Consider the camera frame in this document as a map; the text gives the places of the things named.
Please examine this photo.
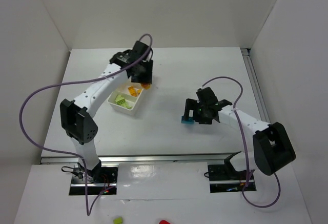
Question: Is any teal long lego brick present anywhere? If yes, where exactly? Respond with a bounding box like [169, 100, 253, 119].
[181, 116, 194, 124]

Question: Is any orange oval printed lego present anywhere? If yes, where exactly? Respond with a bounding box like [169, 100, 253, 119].
[140, 83, 151, 90]

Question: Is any yellow long lego brick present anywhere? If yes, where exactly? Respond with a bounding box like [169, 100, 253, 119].
[128, 86, 138, 97]

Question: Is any light green lego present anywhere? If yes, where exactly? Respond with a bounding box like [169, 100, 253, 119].
[120, 101, 131, 109]
[115, 95, 126, 106]

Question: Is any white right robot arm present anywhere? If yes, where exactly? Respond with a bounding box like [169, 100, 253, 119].
[181, 87, 296, 176]

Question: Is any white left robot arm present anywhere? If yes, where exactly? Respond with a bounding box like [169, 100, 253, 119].
[59, 40, 153, 181]

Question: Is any white three-compartment tray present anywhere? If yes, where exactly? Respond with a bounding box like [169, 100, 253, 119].
[107, 80, 148, 116]

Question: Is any red object bottom edge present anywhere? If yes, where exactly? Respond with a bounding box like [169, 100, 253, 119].
[159, 220, 171, 224]

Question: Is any green lego outside workspace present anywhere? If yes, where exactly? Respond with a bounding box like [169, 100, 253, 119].
[113, 216, 124, 224]

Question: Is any aluminium rail front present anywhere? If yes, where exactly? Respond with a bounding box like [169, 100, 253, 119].
[40, 153, 231, 165]

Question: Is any aluminium rail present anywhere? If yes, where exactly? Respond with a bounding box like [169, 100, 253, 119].
[40, 153, 231, 165]
[240, 48, 270, 122]

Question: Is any aluminium rail right side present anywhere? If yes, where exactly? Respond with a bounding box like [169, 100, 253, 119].
[240, 48, 270, 122]

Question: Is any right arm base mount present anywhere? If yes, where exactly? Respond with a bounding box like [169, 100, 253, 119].
[203, 152, 246, 193]

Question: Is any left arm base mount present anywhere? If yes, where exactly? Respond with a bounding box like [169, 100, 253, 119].
[61, 166, 118, 196]

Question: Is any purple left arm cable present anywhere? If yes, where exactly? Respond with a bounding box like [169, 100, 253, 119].
[19, 33, 154, 216]

